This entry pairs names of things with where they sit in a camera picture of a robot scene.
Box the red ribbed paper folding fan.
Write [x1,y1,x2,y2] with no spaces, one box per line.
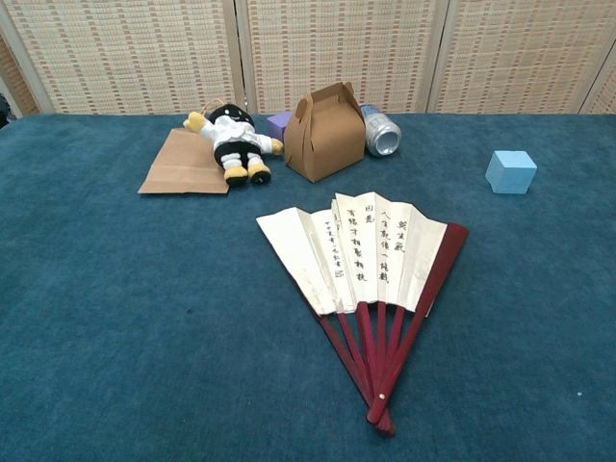
[255,191,471,438]

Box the brown cardboard gable box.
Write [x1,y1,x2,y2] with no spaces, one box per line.
[283,81,367,184]

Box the small purple box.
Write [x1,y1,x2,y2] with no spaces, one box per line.
[267,110,295,141]

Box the black white yellow plush toy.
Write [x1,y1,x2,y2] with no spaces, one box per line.
[182,103,285,188]

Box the silver metal can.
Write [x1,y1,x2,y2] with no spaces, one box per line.
[360,103,403,159]

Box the flat brown paper bag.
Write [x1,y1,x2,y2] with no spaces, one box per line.
[137,98,231,196]

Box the blue table cloth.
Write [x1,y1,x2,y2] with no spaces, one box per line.
[0,113,616,462]

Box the light blue paper cube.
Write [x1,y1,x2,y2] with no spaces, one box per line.
[484,149,538,195]

